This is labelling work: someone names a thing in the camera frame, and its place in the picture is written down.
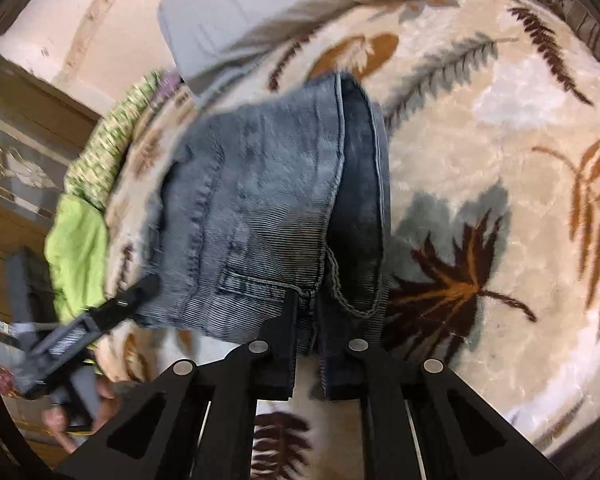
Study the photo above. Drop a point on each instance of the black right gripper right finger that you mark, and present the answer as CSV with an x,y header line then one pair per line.
x,y
345,356

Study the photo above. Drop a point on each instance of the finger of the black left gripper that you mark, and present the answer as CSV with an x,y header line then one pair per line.
x,y
124,305

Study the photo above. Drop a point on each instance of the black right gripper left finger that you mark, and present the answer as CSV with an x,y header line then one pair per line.
x,y
276,367

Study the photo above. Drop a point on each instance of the blue denim pant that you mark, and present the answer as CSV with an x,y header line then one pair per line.
x,y
289,196

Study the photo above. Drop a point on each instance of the person's left hand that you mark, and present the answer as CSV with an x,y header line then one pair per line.
x,y
56,419

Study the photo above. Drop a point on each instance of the lime green cloth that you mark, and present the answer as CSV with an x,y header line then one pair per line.
x,y
75,250

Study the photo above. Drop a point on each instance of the green patterned cloth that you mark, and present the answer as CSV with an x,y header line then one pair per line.
x,y
91,176

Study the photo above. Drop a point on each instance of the wooden cabinet with glass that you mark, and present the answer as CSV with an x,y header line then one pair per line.
x,y
40,134

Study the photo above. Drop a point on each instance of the cream leaf pattern blanket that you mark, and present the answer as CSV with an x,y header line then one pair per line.
x,y
495,198

